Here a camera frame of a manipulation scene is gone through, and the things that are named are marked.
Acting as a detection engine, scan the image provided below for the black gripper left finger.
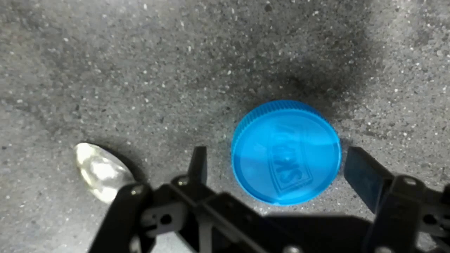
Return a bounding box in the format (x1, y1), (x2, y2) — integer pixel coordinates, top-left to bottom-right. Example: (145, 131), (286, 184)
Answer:
(89, 145), (265, 253)

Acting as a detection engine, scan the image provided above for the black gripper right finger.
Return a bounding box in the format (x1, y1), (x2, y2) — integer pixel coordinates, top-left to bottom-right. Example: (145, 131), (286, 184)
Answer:
(344, 146), (450, 253)

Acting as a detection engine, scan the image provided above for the blue plastic jar lid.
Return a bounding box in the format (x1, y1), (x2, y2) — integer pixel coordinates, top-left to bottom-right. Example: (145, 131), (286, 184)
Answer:
(230, 99), (344, 208)

